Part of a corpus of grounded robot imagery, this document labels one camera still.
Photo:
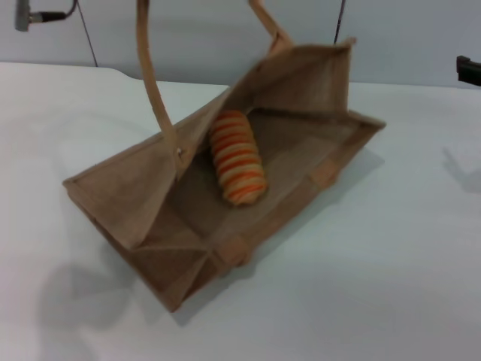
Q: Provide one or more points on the brown jute handbag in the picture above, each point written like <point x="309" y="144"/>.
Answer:
<point x="300" y="94"/>

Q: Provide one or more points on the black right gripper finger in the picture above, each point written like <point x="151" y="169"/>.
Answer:
<point x="469" y="69"/>

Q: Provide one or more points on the orange striped bread loaf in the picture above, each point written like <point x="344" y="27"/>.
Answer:
<point x="236" y="158"/>

